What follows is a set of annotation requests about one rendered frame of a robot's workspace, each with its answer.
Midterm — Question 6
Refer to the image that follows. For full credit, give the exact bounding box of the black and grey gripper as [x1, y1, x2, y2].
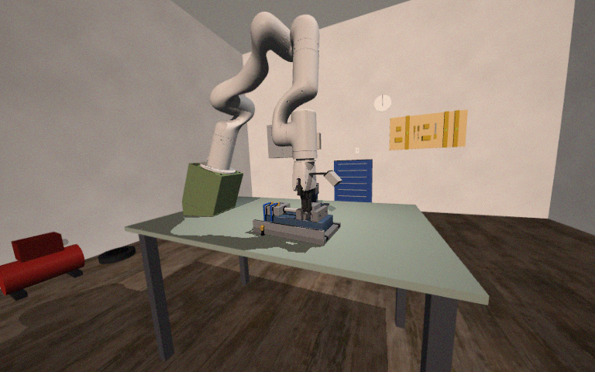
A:
[293, 160, 316, 211]

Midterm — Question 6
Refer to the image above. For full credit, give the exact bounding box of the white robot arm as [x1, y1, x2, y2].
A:
[200, 12, 319, 174]

